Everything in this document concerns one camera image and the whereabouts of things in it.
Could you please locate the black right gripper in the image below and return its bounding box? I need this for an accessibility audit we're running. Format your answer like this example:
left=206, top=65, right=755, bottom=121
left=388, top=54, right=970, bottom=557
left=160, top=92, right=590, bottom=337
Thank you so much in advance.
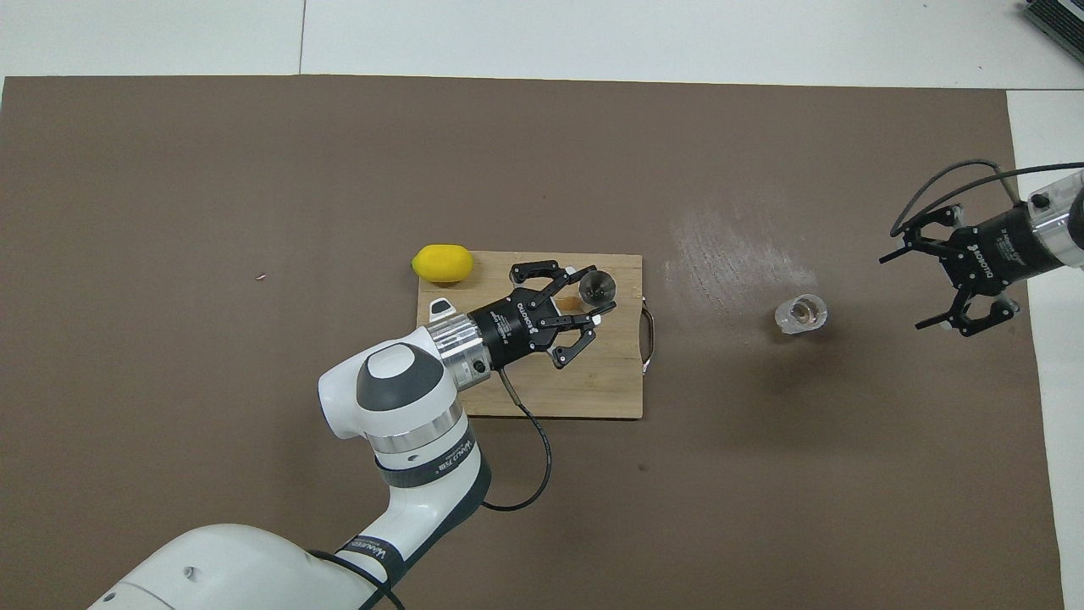
left=879, top=204, right=1061, bottom=339

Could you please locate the grey ribbed metal device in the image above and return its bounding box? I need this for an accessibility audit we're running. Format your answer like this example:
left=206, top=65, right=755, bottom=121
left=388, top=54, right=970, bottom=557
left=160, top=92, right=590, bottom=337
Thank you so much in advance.
left=1019, top=0, right=1084, bottom=64

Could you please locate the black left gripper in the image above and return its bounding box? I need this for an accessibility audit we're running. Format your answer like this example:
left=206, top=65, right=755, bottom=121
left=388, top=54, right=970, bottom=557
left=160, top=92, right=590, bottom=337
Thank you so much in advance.
left=467, top=260, right=618, bottom=372

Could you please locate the steel double jigger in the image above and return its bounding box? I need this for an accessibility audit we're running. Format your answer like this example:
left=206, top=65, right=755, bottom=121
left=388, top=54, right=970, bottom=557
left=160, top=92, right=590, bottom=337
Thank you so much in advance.
left=575, top=266, right=620, bottom=310

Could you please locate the yellow lemon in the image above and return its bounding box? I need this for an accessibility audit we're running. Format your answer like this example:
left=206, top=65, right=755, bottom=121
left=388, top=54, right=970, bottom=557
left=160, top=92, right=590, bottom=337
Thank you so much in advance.
left=412, top=244, right=475, bottom=284

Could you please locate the brown table mat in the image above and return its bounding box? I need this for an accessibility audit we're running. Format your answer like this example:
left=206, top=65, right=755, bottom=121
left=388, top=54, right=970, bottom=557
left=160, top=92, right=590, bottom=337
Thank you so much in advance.
left=0, top=75, right=1066, bottom=610

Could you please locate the bamboo cutting board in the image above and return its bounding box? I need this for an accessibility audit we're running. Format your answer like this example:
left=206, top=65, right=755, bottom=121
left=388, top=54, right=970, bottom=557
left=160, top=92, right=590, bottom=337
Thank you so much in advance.
left=412, top=252, right=657, bottom=420

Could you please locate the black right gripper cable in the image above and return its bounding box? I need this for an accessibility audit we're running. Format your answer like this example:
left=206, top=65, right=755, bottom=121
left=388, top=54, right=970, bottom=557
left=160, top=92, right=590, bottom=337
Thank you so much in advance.
left=889, top=158, right=1084, bottom=239

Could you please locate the small clear glass cup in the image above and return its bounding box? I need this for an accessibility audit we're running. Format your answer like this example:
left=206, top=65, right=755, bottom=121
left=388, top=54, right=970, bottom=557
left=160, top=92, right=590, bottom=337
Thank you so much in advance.
left=774, top=293, right=829, bottom=336

